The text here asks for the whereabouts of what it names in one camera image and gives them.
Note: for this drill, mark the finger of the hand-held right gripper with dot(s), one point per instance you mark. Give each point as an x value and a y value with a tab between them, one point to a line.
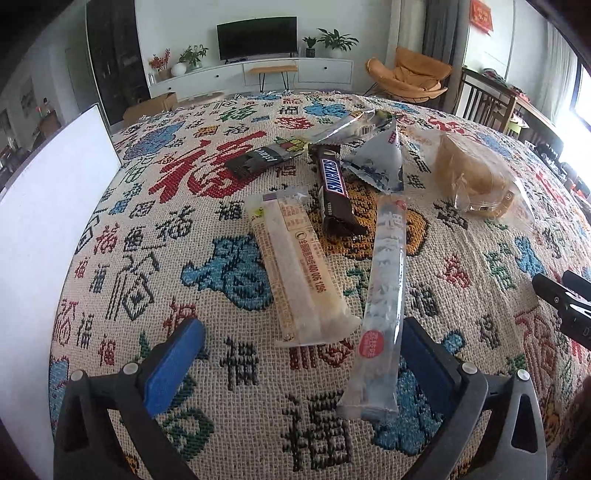
579	285
570	311

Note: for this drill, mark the small plant in dark pot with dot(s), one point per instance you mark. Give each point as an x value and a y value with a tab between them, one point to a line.
310	46

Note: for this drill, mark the triangular blue white packet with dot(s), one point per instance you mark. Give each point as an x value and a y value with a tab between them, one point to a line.
378	161

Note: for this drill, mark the small wooden cabinet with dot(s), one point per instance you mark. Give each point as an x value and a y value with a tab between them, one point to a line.
48	124

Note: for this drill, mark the pile of assorted household things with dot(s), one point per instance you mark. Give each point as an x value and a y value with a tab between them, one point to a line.
561	166

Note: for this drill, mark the brown chocolate bar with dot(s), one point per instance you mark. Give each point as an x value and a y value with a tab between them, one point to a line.
334	189

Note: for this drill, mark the leafy potted plant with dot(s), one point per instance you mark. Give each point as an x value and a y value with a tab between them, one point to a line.
193	55

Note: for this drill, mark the large potted green plant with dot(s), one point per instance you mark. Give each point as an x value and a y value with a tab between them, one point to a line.
337	41

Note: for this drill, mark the dark wooden chair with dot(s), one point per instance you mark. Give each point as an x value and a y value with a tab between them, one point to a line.
485	104

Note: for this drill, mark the long white cardboard box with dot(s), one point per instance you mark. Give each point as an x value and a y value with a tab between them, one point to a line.
46	254

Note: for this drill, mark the printed woven blanket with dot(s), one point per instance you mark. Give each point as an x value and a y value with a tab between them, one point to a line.
184	277

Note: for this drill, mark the framed wall picture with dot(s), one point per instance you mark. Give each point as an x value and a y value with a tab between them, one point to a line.
27	96

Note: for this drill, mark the red flowers in vase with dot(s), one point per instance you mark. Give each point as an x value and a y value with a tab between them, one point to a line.
159	62

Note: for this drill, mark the bread in clear bag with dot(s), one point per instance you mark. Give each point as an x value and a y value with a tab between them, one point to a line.
466	170

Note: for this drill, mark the grey curtain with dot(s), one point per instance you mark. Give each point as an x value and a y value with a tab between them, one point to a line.
445	32

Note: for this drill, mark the black snack packet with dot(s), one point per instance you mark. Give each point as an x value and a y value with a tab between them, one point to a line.
258	161

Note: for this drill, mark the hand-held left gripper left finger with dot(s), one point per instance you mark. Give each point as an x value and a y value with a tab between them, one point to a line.
178	364

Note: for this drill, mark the orange lounge chair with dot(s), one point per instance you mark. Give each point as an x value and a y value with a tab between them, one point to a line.
406	76

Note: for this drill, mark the clear silver snack packet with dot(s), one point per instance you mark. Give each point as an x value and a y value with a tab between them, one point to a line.
351	127

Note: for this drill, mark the beige wafer packet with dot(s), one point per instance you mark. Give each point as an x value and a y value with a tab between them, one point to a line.
295	267

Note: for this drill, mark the white sheer curtain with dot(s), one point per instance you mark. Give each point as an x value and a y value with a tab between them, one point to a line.
554	69

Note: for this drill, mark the wooden stool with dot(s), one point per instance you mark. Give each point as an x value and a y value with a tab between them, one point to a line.
274	69

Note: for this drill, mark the long clear snack packet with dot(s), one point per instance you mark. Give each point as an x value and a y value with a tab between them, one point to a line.
383	286

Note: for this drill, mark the white television cabinet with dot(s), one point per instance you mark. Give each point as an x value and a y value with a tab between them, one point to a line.
207	78

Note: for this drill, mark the tall black cabinet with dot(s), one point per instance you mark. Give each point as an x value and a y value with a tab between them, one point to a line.
115	60

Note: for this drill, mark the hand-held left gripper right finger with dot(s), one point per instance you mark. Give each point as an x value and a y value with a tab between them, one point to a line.
429	364

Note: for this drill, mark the wooden side desk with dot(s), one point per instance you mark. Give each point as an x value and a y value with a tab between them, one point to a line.
531	108

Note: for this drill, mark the white round vase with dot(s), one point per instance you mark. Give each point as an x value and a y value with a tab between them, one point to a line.
178	69

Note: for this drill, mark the red wall hanging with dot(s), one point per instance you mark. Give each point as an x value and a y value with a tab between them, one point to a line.
481	14

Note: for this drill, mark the standing air conditioner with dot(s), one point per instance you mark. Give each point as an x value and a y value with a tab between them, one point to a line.
408	23

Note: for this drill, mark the flat screen television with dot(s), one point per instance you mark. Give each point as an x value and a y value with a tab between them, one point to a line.
256	39

